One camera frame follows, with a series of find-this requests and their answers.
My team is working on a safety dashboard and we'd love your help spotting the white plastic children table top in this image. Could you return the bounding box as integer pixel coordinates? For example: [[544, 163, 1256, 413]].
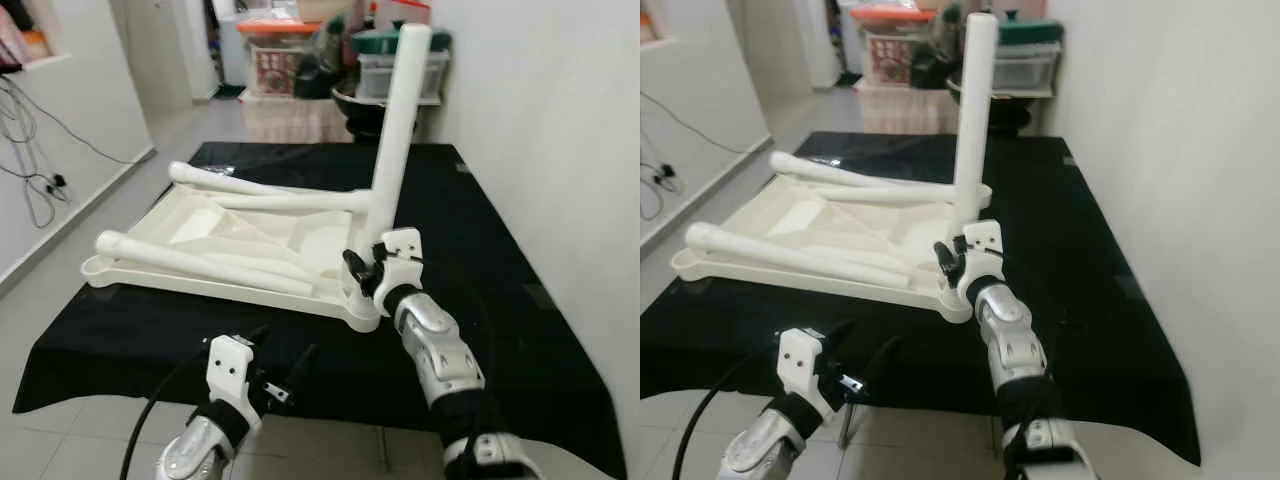
[[670, 175, 993, 324], [80, 180, 383, 333]]

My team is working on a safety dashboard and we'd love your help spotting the black tablecloth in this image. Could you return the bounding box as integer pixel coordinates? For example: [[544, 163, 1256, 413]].
[[640, 130, 1203, 469], [12, 140, 629, 480]]

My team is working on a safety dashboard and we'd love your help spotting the beige cover cloth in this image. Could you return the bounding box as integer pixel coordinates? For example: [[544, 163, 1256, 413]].
[[240, 95, 351, 143], [858, 85, 961, 134]]

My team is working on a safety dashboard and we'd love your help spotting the black plastic bag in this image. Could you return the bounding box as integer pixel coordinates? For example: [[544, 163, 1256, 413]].
[[295, 45, 341, 99], [910, 40, 956, 91]]

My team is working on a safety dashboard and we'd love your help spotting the red printed carton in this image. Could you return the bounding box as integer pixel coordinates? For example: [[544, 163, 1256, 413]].
[[868, 35, 926, 86], [250, 45, 306, 96]]

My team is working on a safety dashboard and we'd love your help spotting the orange lid storage box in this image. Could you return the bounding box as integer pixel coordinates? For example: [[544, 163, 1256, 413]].
[[236, 18, 323, 49], [850, 5, 936, 29]]

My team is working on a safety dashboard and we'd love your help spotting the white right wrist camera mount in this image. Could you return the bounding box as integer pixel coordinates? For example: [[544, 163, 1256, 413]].
[[958, 220, 1006, 286], [372, 228, 426, 293]]

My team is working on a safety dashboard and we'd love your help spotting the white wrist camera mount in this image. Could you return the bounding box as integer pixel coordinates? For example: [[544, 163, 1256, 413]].
[[205, 335, 257, 419], [958, 220, 1006, 286], [372, 228, 426, 293], [776, 327, 831, 413]]

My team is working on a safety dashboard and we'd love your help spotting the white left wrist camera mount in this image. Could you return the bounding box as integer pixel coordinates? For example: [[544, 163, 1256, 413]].
[[776, 327, 831, 413], [205, 335, 257, 419]]

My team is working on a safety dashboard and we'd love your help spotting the black hanging power cord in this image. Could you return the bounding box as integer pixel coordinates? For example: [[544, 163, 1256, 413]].
[[0, 95, 59, 231], [640, 150, 683, 223], [0, 72, 153, 169], [640, 88, 773, 161]]

